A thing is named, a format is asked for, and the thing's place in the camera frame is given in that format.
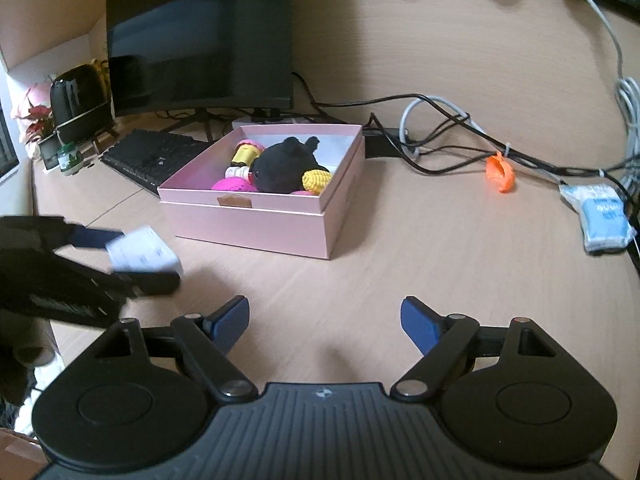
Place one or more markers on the orange plastic toy shell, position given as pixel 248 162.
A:
pixel 499 172

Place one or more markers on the blue white tissue pack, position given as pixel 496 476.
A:
pixel 605 227

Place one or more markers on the black plush toy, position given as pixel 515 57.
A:
pixel 284 167

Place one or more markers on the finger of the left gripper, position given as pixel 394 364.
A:
pixel 72 234
pixel 75 281

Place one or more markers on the red leaf plant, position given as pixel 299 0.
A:
pixel 39 120

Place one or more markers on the magenta round toy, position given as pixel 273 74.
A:
pixel 234 185

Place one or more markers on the black computer monitor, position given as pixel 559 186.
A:
pixel 166 55

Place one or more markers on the white paper card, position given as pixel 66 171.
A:
pixel 142 250

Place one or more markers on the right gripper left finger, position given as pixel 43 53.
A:
pixel 204 342

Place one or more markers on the pink cardboard box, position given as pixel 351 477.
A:
pixel 293 224

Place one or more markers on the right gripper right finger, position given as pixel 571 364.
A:
pixel 445 343

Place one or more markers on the doll with gold hat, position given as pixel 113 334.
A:
pixel 246 151

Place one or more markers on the green small jar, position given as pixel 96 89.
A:
pixel 70 159

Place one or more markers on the black round appliance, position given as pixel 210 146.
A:
pixel 81 103

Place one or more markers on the yellow corn toy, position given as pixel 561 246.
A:
pixel 315 181

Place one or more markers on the black keyboard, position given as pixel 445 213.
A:
pixel 149 158

